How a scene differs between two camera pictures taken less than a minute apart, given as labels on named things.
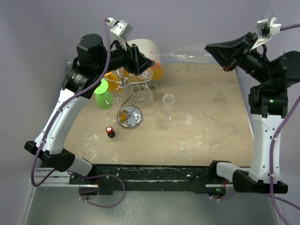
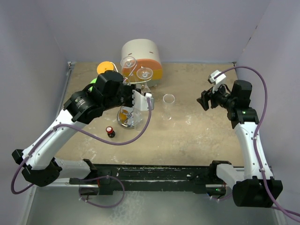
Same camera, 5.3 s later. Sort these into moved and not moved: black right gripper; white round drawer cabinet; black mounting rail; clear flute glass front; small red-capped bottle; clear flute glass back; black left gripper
Moved: black right gripper; black left gripper; clear flute glass back
Not moved: clear flute glass front; white round drawer cabinet; small red-capped bottle; black mounting rail
